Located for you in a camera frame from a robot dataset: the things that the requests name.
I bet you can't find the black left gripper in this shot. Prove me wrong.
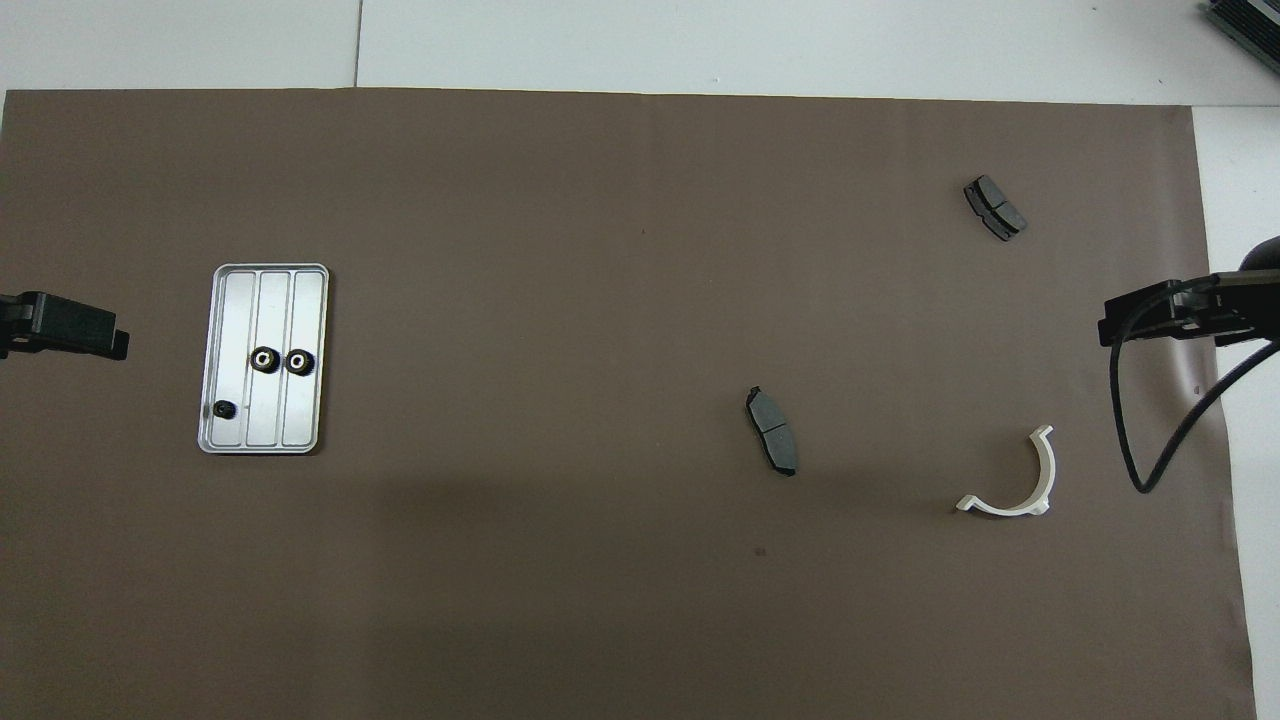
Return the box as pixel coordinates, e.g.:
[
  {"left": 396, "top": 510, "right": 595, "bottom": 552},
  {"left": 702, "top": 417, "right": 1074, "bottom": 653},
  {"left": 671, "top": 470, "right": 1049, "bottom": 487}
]
[{"left": 0, "top": 291, "right": 131, "bottom": 361}]

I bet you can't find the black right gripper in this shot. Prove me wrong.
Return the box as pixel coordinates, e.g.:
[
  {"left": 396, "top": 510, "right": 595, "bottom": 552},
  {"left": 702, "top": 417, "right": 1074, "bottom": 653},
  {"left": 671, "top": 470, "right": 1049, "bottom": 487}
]
[{"left": 1098, "top": 238, "right": 1280, "bottom": 349}]

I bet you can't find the silver metal tray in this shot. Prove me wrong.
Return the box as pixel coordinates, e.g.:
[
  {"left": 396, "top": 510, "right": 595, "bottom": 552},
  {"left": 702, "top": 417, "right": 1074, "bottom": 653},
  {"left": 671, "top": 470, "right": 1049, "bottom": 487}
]
[{"left": 197, "top": 263, "right": 330, "bottom": 456}]

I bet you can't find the grey wide brake pad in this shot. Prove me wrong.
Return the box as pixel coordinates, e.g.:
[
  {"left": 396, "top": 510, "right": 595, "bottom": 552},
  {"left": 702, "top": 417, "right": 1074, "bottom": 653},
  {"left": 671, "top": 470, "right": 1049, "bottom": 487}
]
[{"left": 963, "top": 175, "right": 1028, "bottom": 242}]

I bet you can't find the dark ribbed metal device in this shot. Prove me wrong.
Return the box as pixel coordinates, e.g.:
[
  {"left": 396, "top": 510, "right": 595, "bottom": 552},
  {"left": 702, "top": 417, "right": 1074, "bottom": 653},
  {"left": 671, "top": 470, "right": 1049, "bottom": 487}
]
[{"left": 1205, "top": 0, "right": 1280, "bottom": 49}]

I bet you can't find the grey slim brake pad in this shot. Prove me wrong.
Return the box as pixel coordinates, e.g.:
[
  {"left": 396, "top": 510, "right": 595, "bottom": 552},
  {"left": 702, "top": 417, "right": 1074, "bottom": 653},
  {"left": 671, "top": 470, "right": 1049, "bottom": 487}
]
[{"left": 745, "top": 386, "right": 799, "bottom": 478}]

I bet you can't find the brown table mat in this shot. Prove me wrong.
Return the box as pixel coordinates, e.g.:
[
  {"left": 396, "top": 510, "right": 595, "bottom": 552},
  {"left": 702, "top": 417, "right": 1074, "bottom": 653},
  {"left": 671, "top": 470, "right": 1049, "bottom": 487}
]
[{"left": 0, "top": 88, "right": 1256, "bottom": 720}]

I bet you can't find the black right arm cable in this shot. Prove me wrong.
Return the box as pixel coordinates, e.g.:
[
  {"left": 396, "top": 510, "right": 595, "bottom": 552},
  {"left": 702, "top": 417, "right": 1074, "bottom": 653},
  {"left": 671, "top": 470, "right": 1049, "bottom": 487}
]
[{"left": 1110, "top": 280, "right": 1280, "bottom": 495}]

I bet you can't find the white half-ring clamp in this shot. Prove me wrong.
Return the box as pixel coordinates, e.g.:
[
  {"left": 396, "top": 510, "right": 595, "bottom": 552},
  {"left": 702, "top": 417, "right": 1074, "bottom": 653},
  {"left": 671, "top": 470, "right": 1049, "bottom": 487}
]
[{"left": 955, "top": 425, "right": 1057, "bottom": 518}]

